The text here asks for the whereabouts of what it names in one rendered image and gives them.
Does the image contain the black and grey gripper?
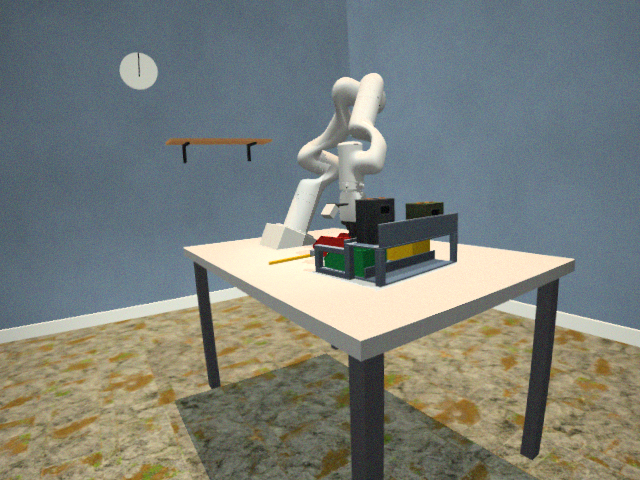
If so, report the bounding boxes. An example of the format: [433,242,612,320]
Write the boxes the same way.
[339,191,366,239]

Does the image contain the dark grey metal shelf rack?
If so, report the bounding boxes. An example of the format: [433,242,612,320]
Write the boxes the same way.
[310,212,458,287]

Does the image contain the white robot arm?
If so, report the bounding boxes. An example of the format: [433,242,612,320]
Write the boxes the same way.
[276,73,387,238]

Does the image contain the red bin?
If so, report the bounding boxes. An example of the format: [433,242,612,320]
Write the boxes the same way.
[313,233,351,257]

